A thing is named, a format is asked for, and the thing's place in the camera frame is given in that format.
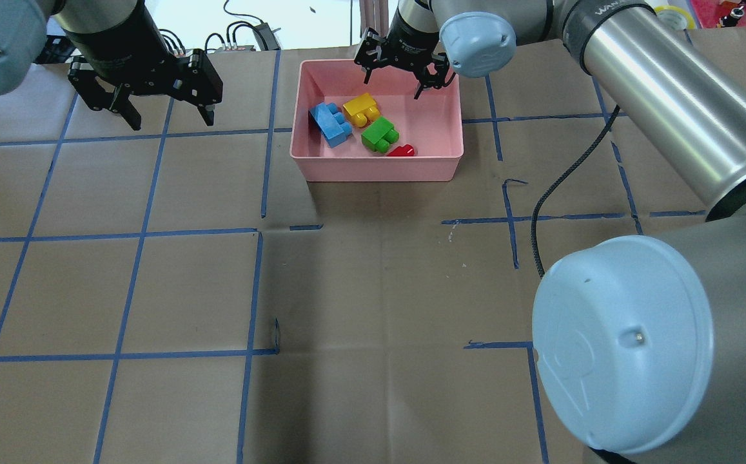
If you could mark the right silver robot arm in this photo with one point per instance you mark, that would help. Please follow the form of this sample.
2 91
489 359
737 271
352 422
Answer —
641 340

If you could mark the aluminium frame post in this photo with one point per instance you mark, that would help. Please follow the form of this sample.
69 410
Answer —
375 16

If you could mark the yellow toy block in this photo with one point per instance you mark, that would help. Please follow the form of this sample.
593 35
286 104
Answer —
361 110

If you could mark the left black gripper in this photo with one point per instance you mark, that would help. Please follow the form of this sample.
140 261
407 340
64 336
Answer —
117 40

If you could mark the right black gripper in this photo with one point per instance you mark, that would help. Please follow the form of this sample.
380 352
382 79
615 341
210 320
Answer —
413 32

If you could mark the green toy block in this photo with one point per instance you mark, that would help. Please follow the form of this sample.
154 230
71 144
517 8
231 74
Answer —
380 136

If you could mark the black cable hub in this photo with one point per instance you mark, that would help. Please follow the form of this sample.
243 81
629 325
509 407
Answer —
265 37

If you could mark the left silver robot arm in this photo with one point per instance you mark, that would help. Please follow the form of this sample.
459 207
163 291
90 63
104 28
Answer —
23 37

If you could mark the pink plastic box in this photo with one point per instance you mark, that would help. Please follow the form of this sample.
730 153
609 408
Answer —
432 124

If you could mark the red toy block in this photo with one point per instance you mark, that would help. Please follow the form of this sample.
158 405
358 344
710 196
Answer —
405 150

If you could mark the yellow tape roll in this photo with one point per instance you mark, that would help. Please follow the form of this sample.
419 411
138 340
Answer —
674 17

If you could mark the blue toy block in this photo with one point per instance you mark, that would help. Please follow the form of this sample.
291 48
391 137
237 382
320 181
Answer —
330 120

